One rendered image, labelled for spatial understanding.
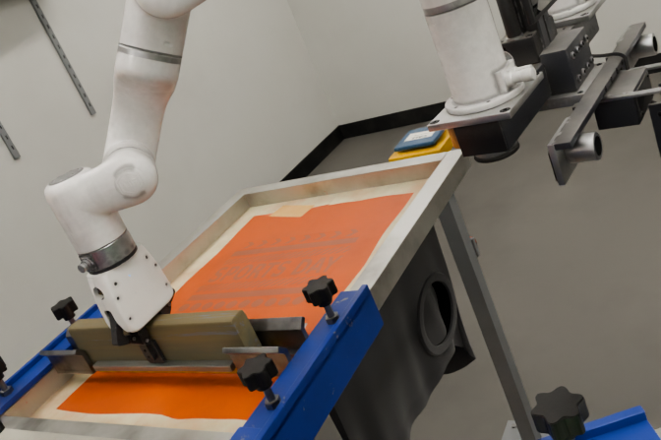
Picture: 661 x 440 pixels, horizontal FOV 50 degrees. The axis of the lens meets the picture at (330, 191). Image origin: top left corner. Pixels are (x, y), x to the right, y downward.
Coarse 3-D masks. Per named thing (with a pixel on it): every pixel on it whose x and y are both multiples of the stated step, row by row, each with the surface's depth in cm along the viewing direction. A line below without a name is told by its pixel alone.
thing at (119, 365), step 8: (120, 360) 111; (128, 360) 110; (136, 360) 108; (144, 360) 108; (168, 360) 104; (176, 360) 104; (184, 360) 103; (192, 360) 102; (200, 360) 101; (208, 360) 100; (216, 360) 99; (224, 360) 98; (96, 368) 112; (104, 368) 111; (112, 368) 110; (120, 368) 109; (128, 368) 108; (136, 368) 107; (144, 368) 106; (152, 368) 105; (160, 368) 104; (168, 368) 103; (176, 368) 102; (184, 368) 101; (192, 368) 101; (200, 368) 100; (208, 368) 99; (216, 368) 98; (224, 368) 97; (232, 368) 97
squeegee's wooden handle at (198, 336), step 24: (192, 312) 101; (216, 312) 97; (240, 312) 95; (72, 336) 113; (96, 336) 110; (168, 336) 101; (192, 336) 99; (216, 336) 96; (240, 336) 94; (96, 360) 114
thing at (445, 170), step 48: (240, 192) 167; (288, 192) 158; (336, 192) 152; (432, 192) 124; (192, 240) 150; (384, 288) 105; (48, 384) 118; (96, 432) 95; (144, 432) 91; (192, 432) 87
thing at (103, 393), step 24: (264, 216) 157; (312, 216) 146; (240, 240) 149; (216, 264) 142; (192, 288) 136; (96, 384) 115; (120, 384) 112; (144, 384) 109; (168, 384) 107; (72, 408) 112; (96, 408) 108; (120, 408) 106; (144, 408) 103
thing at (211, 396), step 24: (336, 216) 141; (360, 216) 136; (384, 216) 132; (360, 240) 126; (360, 264) 118; (264, 312) 116; (288, 312) 112; (312, 312) 109; (192, 384) 104; (216, 384) 101; (240, 384) 99; (168, 408) 101; (192, 408) 98; (216, 408) 96; (240, 408) 94
